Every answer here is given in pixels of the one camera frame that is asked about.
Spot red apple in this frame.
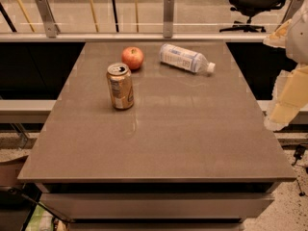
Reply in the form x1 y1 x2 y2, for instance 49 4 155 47
121 47 144 70

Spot grey drawer cabinet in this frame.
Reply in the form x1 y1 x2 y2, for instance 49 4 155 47
40 191 273 231

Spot orange soda can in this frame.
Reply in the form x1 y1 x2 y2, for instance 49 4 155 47
106 63 134 110

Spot yellow pole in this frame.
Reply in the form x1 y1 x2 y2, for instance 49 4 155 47
16 0 36 33

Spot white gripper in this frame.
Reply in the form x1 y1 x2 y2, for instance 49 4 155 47
263 3 308 131

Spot clear plastic water bottle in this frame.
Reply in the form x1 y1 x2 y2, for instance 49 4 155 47
159 43 216 74

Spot glass railing with metal posts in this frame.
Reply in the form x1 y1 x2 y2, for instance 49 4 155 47
0 0 303 41

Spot black office chair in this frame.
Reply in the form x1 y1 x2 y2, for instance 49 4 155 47
219 0 286 33

